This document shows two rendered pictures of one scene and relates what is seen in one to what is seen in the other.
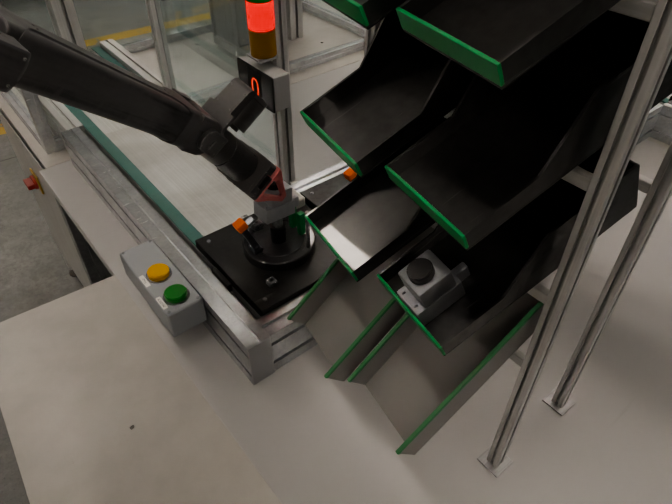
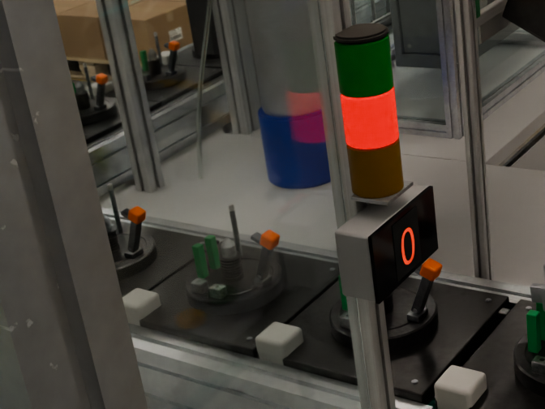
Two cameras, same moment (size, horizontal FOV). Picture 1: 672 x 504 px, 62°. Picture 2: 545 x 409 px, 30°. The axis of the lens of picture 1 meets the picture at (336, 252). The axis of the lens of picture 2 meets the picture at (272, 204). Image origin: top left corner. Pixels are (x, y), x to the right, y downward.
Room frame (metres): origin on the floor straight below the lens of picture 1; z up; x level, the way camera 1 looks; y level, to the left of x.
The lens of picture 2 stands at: (1.32, 0.99, 1.65)
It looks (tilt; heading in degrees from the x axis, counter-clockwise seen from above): 24 degrees down; 258
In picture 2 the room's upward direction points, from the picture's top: 9 degrees counter-clockwise
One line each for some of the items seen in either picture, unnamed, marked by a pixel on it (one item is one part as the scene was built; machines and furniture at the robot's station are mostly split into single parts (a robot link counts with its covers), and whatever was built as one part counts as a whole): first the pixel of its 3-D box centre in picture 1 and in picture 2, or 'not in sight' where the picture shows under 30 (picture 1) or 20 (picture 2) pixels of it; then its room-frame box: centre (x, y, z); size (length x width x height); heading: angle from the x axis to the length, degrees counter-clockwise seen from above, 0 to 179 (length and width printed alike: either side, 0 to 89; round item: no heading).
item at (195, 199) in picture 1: (216, 195); not in sight; (1.06, 0.28, 0.91); 0.84 x 0.28 x 0.10; 39
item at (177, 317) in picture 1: (162, 285); not in sight; (0.75, 0.33, 0.93); 0.21 x 0.07 x 0.06; 39
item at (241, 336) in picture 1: (150, 228); not in sight; (0.93, 0.40, 0.91); 0.89 x 0.06 x 0.11; 39
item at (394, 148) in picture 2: (262, 41); (375, 164); (1.04, 0.14, 1.28); 0.05 x 0.05 x 0.05
